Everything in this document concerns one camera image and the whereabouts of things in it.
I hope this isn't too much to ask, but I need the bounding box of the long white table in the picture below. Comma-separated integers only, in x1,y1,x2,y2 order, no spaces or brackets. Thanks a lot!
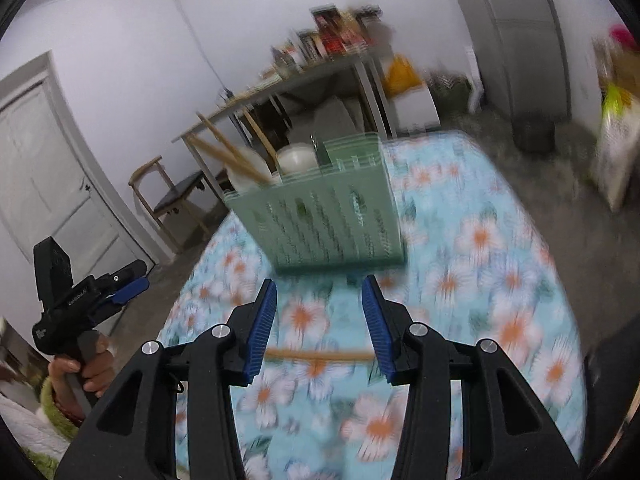
171,47,398,200

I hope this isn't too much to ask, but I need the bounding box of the blue floral tablecloth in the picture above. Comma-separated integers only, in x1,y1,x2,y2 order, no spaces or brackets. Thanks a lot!
157,130,587,480

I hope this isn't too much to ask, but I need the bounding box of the white door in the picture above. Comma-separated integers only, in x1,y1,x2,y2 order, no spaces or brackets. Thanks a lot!
0,51,157,322

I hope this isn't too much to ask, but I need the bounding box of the black trash bin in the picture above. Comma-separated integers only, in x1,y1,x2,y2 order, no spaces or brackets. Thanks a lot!
511,114,557,155

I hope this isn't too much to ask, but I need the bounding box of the green plastic utensil holder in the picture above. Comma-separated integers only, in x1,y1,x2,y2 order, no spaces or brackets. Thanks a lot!
223,131,405,275

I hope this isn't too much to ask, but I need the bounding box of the yellow and white bag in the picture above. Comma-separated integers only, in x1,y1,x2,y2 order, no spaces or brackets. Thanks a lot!
589,35,640,213

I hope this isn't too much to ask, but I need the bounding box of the wooden chopstick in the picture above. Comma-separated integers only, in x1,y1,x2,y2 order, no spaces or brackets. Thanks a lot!
242,109,280,168
187,135,263,186
196,112,271,184
264,347,377,364

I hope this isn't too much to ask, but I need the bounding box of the dark green bag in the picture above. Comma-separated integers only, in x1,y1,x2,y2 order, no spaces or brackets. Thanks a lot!
430,72,474,113

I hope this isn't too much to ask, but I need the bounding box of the white box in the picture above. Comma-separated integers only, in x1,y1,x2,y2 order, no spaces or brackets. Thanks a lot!
394,87,442,134

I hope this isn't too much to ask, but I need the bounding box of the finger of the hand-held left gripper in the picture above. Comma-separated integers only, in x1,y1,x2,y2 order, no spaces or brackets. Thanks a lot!
102,260,149,286
106,277,151,307

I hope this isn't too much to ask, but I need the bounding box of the gray refrigerator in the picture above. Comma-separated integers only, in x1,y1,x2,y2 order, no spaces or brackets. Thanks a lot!
442,0,572,120

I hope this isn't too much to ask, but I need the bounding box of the person's left forearm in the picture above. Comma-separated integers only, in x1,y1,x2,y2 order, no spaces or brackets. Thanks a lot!
22,375,87,467

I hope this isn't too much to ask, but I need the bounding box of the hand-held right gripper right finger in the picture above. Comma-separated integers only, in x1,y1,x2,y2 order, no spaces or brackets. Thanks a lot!
361,274,587,480

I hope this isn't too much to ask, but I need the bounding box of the pink plastic bag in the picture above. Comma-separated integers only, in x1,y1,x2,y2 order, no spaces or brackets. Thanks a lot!
609,24,636,53

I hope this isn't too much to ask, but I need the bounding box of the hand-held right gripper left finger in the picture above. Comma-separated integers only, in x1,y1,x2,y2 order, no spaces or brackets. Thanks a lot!
54,278,278,480

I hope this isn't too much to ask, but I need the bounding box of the person's left hand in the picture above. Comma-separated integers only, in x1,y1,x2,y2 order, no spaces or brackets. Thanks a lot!
48,334,117,411

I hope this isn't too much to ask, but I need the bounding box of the wooden chair with black seat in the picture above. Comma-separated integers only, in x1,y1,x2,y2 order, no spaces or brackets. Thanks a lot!
128,155,213,254

